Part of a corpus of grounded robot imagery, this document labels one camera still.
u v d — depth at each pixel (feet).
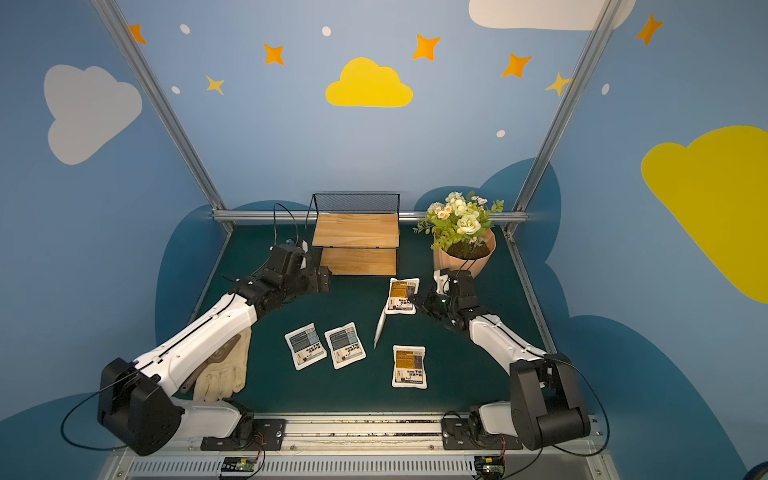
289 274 2.05
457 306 2.27
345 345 2.91
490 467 2.40
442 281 2.74
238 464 2.35
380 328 2.83
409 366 2.80
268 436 2.43
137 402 1.29
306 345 2.92
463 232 2.65
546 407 1.39
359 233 3.26
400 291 2.90
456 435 2.44
